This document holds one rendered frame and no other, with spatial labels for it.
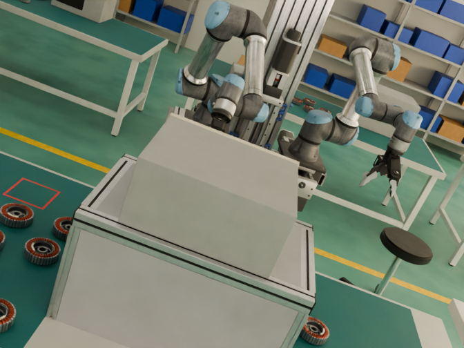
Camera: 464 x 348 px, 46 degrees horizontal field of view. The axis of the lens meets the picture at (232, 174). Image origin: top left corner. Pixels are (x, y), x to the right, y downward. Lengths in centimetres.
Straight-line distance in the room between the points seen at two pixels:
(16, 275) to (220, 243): 69
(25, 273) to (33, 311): 16
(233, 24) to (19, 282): 122
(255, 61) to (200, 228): 89
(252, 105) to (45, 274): 92
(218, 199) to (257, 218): 11
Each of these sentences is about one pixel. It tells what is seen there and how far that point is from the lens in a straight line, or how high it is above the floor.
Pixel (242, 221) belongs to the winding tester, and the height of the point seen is 125.
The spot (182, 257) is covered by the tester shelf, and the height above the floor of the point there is 110.
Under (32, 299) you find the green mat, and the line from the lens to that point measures 175.
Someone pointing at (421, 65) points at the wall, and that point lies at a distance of 870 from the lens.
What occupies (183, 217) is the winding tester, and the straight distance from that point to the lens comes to 142.
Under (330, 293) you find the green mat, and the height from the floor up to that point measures 75.
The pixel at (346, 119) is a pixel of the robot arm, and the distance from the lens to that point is 265.
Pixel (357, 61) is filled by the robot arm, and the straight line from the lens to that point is 241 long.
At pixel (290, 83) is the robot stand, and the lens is 271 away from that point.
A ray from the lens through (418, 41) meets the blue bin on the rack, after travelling 806.
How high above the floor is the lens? 190
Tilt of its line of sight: 23 degrees down
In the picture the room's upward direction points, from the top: 22 degrees clockwise
